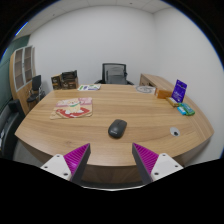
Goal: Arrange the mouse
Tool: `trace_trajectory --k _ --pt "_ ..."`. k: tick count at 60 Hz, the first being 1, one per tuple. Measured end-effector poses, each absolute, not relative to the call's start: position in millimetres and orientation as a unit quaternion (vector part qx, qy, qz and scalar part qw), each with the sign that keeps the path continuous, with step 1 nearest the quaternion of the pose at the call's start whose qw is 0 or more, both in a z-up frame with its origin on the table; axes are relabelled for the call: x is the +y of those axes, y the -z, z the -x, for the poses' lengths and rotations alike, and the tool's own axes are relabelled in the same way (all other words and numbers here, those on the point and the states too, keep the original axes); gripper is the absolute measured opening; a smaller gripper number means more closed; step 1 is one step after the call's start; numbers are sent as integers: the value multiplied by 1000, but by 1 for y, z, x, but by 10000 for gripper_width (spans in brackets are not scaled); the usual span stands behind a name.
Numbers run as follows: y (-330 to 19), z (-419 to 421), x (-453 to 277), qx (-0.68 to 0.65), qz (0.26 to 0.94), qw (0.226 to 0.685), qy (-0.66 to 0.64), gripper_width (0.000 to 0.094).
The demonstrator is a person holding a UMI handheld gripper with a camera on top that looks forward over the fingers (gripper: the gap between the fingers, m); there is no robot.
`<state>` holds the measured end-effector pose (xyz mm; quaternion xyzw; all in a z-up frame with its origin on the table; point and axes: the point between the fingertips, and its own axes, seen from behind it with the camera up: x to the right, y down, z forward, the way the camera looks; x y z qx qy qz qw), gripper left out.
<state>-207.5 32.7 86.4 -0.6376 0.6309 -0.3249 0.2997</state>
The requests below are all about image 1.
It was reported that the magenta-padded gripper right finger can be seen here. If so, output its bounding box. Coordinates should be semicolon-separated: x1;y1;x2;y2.
131;142;184;185

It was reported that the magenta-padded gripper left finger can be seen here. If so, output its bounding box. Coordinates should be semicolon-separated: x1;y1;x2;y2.
40;143;91;185

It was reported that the black computer mouse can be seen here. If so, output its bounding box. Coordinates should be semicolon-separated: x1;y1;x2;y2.
107;118;128;139

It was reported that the cartoon print mouse pad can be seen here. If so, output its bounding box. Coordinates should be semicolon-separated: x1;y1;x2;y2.
49;97;94;120

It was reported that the blue small box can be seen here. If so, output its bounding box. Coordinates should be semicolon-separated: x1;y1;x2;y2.
176;105;188;116

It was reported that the green small box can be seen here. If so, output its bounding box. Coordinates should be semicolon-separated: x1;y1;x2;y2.
181;103;196;117

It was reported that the flat yellow box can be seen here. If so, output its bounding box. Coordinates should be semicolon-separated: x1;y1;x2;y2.
165;96;181;108

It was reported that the orange-brown small box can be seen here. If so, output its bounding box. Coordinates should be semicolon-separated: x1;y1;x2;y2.
155;88;174;100

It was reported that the purple standing sign card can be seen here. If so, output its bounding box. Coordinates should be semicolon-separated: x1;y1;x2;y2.
171;79;188;104

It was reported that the round patterned disc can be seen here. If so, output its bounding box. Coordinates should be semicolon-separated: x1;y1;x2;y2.
134;85;157;95

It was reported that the small black visitor chair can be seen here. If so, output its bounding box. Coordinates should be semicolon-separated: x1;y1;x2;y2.
26;74;47;104

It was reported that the wide brown cardboard box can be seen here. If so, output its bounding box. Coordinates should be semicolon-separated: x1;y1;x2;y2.
60;77;79;90

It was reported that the tall dark brown box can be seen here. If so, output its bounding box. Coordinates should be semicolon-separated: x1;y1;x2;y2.
50;74;63;91

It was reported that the white printed leaflet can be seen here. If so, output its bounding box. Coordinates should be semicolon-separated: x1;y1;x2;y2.
77;83;102;92

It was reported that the wooden side desk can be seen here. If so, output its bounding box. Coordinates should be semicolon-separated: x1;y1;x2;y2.
139;73;177;93

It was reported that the black box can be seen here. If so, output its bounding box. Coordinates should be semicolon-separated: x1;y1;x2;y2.
61;70;78;81

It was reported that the wooden shelf unit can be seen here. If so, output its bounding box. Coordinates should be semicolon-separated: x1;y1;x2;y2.
9;45;38;116

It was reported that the grey mesh office chair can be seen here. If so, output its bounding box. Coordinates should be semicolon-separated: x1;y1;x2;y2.
94;62;134;86

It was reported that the grey desk cable grommet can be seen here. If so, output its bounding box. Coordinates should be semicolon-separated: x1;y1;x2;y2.
169;126;181;138

